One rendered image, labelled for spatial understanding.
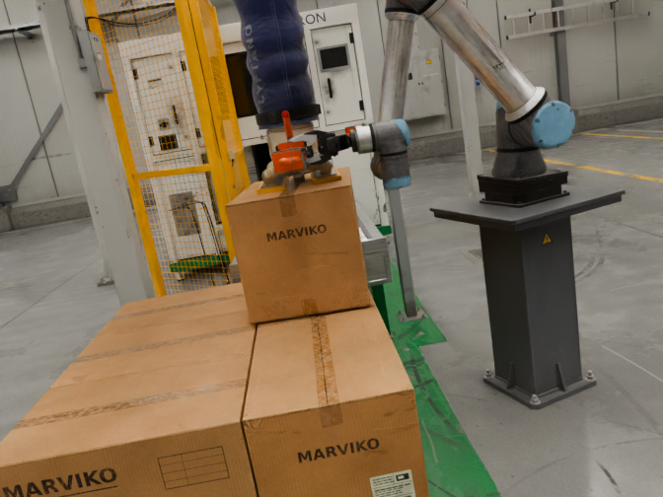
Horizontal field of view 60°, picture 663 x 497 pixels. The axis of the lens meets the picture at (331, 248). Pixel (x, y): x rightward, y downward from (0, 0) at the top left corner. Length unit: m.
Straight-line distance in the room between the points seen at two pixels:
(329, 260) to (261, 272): 0.22
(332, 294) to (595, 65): 11.12
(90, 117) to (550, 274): 2.37
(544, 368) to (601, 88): 10.65
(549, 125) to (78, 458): 1.60
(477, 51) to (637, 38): 11.22
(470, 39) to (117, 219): 2.15
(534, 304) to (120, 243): 2.18
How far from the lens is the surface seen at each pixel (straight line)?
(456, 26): 1.90
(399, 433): 1.41
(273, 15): 2.04
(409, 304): 3.24
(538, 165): 2.18
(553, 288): 2.28
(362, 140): 1.83
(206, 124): 3.24
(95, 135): 3.33
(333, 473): 1.44
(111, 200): 3.34
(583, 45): 12.58
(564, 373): 2.43
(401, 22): 2.00
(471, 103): 5.52
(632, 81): 13.01
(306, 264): 1.85
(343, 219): 1.81
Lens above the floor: 1.18
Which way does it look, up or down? 13 degrees down
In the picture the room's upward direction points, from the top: 10 degrees counter-clockwise
